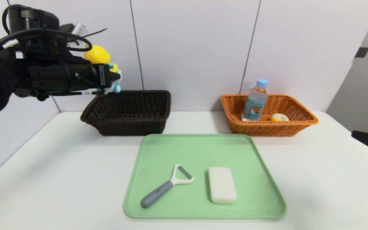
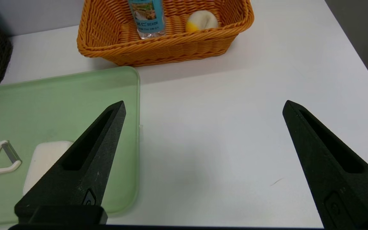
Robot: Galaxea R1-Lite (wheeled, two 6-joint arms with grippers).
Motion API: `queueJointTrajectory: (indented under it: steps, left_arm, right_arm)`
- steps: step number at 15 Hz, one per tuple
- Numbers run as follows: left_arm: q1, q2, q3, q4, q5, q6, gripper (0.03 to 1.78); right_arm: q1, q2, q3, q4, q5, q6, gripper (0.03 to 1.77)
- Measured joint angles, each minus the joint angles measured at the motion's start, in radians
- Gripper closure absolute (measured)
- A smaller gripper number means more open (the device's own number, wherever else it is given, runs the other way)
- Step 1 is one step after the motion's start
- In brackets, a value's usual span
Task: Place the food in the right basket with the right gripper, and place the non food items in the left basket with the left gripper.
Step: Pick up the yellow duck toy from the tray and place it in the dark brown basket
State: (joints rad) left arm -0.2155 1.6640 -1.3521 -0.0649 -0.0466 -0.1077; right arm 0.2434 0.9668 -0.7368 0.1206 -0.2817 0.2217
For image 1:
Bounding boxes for orange wicker basket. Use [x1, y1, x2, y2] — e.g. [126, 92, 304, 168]
[220, 94, 319, 137]

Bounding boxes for dark brown wicker basket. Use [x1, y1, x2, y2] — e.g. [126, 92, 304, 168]
[80, 90, 172, 136]

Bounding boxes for white bun with orange patch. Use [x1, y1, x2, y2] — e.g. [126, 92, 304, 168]
[270, 113, 290, 122]

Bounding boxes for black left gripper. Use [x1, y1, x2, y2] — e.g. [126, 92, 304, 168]
[73, 61, 121, 91]

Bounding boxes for clear water bottle blue cap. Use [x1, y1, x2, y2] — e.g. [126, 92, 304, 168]
[241, 79, 268, 122]

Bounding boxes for black zip tie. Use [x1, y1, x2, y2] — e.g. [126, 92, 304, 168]
[82, 28, 108, 39]

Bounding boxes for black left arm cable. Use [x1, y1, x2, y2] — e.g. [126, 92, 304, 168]
[0, 28, 92, 58]

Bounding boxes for light green plastic tray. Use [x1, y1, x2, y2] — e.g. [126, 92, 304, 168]
[123, 134, 287, 219]

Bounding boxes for white rectangular soap bar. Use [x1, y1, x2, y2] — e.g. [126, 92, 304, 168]
[208, 167, 237, 204]

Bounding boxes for yellow duck toy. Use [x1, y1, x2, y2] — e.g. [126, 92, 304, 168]
[83, 45, 121, 94]

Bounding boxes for white peeler with grey handle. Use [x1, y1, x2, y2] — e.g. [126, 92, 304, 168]
[141, 164, 195, 209]

